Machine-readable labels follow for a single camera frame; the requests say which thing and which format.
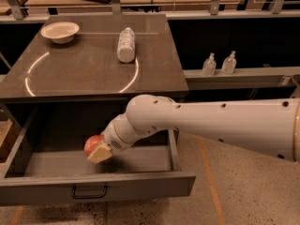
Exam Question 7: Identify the white plastic bottle lying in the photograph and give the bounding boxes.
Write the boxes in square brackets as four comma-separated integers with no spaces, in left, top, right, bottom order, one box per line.
[117,27,135,63]

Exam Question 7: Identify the clear sanitizer bottle left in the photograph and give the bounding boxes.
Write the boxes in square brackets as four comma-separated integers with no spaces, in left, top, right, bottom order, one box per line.
[202,52,217,76]

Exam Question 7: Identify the clear sanitizer bottle right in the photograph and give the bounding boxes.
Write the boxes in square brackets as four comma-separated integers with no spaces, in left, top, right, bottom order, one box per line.
[221,51,236,74]

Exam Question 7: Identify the clear sanitizer bottle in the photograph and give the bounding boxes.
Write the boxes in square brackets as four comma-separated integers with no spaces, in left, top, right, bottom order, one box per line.
[221,51,236,74]
[202,52,217,76]

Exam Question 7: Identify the black drawer handle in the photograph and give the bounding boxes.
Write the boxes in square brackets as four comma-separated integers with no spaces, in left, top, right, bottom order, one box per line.
[71,186,108,200]

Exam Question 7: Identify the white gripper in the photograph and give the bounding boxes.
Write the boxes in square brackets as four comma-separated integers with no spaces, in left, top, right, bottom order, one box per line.
[87,121,131,163]

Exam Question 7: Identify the grey open top drawer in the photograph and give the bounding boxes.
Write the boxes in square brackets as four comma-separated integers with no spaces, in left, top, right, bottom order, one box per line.
[0,106,196,205]

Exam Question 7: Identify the grey cabinet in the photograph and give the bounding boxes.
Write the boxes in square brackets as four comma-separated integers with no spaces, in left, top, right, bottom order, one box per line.
[0,13,189,148]

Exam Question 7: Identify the wooden background desk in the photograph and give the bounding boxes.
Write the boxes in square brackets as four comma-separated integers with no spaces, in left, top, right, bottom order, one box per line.
[24,0,245,13]

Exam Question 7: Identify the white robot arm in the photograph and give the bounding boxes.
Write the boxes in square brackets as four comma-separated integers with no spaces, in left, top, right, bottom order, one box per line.
[84,95,300,163]

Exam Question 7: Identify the red apple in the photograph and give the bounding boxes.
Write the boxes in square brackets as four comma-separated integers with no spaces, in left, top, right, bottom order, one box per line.
[84,135,103,157]

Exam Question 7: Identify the white bowl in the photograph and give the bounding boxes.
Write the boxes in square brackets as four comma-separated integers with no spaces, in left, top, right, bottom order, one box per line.
[41,22,80,44]

